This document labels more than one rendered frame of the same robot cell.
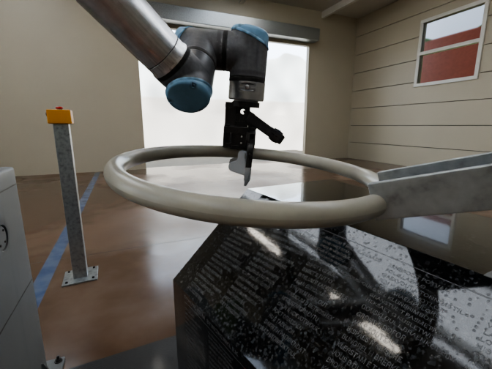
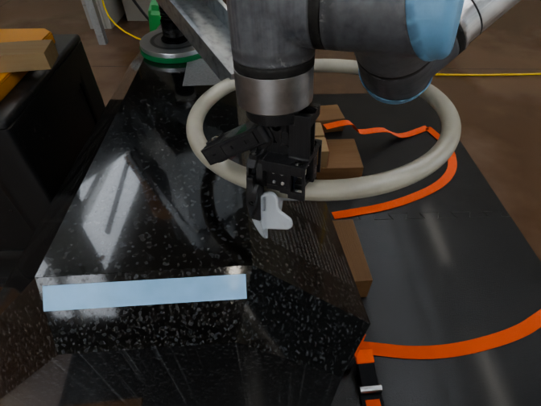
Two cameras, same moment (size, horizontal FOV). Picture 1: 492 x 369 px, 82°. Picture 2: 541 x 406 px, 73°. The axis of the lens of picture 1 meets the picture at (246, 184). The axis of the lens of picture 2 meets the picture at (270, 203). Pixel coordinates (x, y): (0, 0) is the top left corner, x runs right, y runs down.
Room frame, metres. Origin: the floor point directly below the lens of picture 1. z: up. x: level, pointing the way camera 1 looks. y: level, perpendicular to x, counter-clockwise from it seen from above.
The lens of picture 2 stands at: (1.10, 0.16, 1.28)
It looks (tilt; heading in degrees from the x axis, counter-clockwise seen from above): 46 degrees down; 204
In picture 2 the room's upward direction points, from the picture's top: straight up
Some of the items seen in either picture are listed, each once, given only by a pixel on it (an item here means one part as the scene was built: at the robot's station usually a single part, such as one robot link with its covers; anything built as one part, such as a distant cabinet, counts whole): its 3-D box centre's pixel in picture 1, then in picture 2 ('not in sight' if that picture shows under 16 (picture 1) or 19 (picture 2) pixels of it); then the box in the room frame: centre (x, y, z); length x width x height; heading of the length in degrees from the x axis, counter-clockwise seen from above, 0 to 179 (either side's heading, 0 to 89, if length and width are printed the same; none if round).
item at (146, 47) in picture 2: not in sight; (175, 40); (0.19, -0.57, 0.83); 0.21 x 0.21 x 0.01
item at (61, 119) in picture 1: (71, 198); not in sight; (1.73, 1.10, 0.54); 0.20 x 0.20 x 1.09; 26
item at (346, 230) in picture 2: not in sight; (344, 257); (0.19, 0.07, 0.07); 0.30 x 0.12 x 0.12; 29
